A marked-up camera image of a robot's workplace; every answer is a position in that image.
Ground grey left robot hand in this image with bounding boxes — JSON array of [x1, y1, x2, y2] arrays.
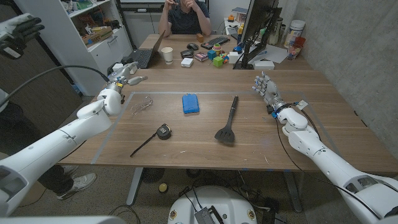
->
[[107, 61, 149, 93]]

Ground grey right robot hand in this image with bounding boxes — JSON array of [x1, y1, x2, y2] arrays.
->
[[252, 72, 285, 114]]

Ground clear glasses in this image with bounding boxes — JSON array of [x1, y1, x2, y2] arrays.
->
[[130, 95, 154, 116]]

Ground black spatula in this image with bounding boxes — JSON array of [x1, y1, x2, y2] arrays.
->
[[214, 95, 239, 144]]

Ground black tape measure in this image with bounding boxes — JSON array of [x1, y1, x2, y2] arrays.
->
[[129, 123, 172, 158]]

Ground blue ice pack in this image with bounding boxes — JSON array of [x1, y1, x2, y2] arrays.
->
[[182, 93, 200, 114]]

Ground white power strip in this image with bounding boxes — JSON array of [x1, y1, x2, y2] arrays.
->
[[112, 63, 138, 75]]

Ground flat white box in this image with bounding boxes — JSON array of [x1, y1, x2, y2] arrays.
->
[[253, 60, 275, 70]]

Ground black laptop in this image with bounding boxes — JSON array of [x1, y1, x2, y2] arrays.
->
[[121, 30, 166, 69]]

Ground white paper sheet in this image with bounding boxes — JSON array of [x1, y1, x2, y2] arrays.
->
[[248, 44, 289, 65]]

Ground black monitor stand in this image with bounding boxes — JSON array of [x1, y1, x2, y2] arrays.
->
[[233, 7, 283, 70]]

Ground white paper cup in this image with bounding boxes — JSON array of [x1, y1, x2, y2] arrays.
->
[[160, 47, 174, 65]]

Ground red plastic cup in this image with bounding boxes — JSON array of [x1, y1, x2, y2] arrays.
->
[[287, 36, 307, 60]]

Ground white shelf cabinet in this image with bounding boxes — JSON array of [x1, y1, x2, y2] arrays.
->
[[14, 0, 134, 96]]

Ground white canister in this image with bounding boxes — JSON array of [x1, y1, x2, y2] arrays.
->
[[284, 19, 306, 49]]

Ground black keyboard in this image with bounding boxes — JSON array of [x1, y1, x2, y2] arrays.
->
[[200, 35, 231, 50]]

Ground black computer monitor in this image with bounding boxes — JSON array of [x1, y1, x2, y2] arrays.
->
[[241, 0, 280, 44]]

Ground seated person dark t-shirt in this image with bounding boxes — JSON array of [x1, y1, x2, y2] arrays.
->
[[158, 0, 212, 38]]

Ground grey table leg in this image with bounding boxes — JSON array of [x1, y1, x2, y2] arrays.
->
[[283, 171, 303, 213], [126, 167, 144, 206]]

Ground black round fan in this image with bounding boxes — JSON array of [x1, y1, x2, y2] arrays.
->
[[141, 167, 165, 184]]

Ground black and white tracking glove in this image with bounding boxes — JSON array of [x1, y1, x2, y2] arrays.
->
[[0, 12, 45, 60]]

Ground white robot torso base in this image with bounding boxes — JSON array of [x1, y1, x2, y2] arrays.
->
[[167, 185, 258, 224]]

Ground standing person dark trousers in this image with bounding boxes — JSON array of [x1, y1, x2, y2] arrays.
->
[[0, 88, 97, 200]]

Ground grey electronics box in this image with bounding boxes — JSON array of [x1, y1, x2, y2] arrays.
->
[[194, 207, 224, 224]]

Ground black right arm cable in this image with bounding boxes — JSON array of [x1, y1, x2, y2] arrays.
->
[[273, 104, 382, 221]]

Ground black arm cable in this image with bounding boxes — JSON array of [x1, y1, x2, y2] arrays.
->
[[273, 104, 382, 221], [0, 65, 110, 108]]

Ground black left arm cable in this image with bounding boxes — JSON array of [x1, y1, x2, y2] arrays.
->
[[0, 65, 110, 108]]

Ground black floor cable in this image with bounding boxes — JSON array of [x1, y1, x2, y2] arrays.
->
[[108, 204, 141, 224]]

